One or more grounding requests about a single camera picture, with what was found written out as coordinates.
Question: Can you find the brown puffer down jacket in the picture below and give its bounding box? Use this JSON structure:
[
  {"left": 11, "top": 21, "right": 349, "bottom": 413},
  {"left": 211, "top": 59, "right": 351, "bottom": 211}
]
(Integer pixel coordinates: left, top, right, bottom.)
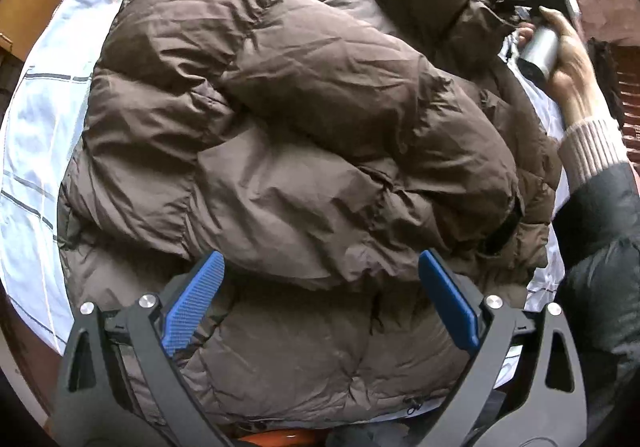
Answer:
[{"left": 55, "top": 0, "right": 564, "bottom": 433}]

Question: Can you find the right forearm in dark sleeve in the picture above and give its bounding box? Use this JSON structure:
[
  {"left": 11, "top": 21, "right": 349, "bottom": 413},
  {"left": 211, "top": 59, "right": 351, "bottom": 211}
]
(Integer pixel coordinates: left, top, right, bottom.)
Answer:
[{"left": 552, "top": 116, "right": 639, "bottom": 432}]

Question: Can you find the person's right hand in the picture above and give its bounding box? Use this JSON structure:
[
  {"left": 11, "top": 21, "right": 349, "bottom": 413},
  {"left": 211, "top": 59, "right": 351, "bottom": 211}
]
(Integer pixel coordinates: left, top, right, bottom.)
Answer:
[{"left": 539, "top": 7, "right": 608, "bottom": 127}]

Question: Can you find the brown wooden headboard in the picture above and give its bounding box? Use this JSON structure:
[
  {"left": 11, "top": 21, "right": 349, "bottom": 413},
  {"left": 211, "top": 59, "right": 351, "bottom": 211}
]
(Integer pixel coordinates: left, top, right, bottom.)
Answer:
[{"left": 587, "top": 37, "right": 640, "bottom": 172}]

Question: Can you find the light blue checked bed sheet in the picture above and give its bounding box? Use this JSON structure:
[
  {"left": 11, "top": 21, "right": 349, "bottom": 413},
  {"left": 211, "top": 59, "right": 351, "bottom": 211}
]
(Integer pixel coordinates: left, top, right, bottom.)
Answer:
[{"left": 0, "top": 0, "right": 572, "bottom": 388}]

